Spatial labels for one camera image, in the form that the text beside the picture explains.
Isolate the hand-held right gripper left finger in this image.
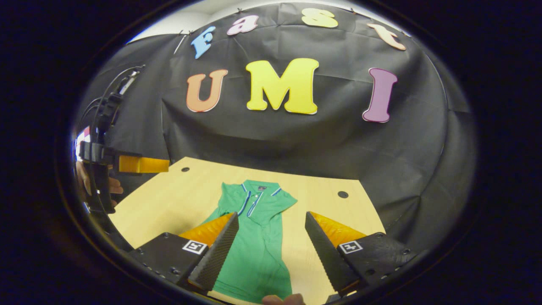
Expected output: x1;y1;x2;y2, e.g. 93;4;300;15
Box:
129;212;240;295

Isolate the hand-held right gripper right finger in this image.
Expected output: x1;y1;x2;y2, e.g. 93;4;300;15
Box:
305;211;418;297

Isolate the green T-shirt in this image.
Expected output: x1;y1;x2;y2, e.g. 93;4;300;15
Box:
199;180;298;304

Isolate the lit computer monitor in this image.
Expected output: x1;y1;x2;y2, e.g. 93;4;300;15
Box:
75;126;91;147

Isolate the black backdrop cloth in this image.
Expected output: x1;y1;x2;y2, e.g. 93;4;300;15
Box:
78;2;477;255

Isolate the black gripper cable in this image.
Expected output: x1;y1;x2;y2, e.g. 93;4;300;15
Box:
87;65;146;142

